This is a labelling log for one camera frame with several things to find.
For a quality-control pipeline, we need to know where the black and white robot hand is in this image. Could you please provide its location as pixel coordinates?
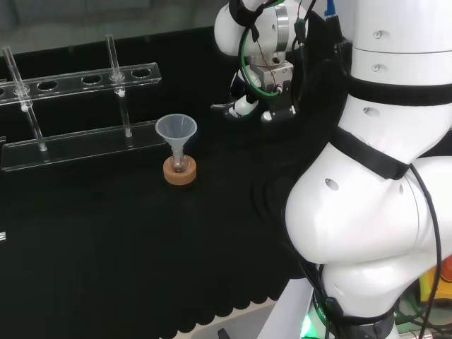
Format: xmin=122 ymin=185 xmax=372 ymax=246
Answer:
xmin=210 ymin=61 xmax=297 ymax=124

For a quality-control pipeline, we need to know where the small glass round-bottom flask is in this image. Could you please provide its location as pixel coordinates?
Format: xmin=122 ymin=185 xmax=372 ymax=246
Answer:
xmin=168 ymin=148 xmax=189 ymax=174

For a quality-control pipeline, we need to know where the green cable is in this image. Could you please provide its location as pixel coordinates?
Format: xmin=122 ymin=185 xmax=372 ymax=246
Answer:
xmin=237 ymin=24 xmax=282 ymax=99

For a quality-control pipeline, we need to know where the black bench cloth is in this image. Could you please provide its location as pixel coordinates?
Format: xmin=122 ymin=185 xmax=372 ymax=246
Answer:
xmin=0 ymin=26 xmax=354 ymax=339

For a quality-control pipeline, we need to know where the yellow stop button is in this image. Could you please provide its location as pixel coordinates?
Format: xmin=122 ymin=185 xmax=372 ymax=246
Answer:
xmin=418 ymin=256 xmax=452 ymax=307

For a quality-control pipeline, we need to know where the translucent plastic funnel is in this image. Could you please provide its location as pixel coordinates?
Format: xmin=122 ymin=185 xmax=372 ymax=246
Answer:
xmin=155 ymin=113 xmax=198 ymax=157

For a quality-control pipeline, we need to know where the clear acrylic funnel stand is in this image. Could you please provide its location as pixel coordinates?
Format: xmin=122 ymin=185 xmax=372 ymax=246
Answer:
xmin=0 ymin=34 xmax=169 ymax=173

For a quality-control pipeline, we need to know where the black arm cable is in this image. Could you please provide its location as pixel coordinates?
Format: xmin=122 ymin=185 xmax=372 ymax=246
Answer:
xmin=408 ymin=164 xmax=444 ymax=339

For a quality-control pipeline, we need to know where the cork ring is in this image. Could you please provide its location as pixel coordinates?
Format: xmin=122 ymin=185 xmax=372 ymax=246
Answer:
xmin=162 ymin=157 xmax=197 ymax=185

